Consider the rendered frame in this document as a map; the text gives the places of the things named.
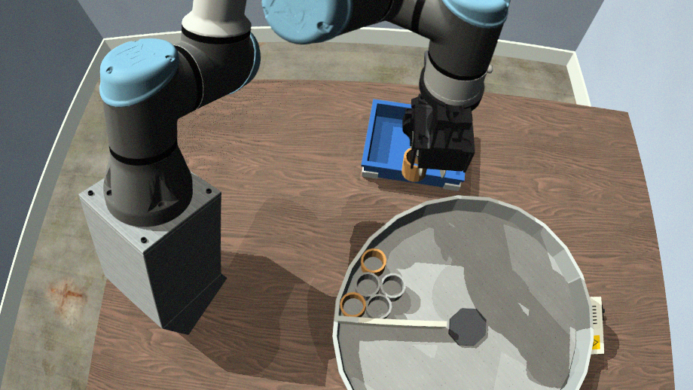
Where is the bronze bushing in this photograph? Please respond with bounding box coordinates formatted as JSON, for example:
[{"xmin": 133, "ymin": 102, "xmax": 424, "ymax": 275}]
[
  {"xmin": 340, "ymin": 292, "xmax": 366, "ymax": 317},
  {"xmin": 401, "ymin": 148, "xmax": 427, "ymax": 182},
  {"xmin": 361, "ymin": 248, "xmax": 386, "ymax": 277}
]

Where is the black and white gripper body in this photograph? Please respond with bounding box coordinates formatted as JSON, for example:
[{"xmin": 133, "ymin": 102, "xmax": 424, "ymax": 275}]
[{"xmin": 411, "ymin": 66, "xmax": 484, "ymax": 172}]

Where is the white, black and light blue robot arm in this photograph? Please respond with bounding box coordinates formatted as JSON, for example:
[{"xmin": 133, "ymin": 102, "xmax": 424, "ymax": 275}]
[{"xmin": 99, "ymin": 0, "xmax": 511, "ymax": 227}]

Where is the blue crate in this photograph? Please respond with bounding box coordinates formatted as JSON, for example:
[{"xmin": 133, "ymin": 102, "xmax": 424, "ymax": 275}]
[{"xmin": 362, "ymin": 100, "xmax": 465, "ymax": 191}]

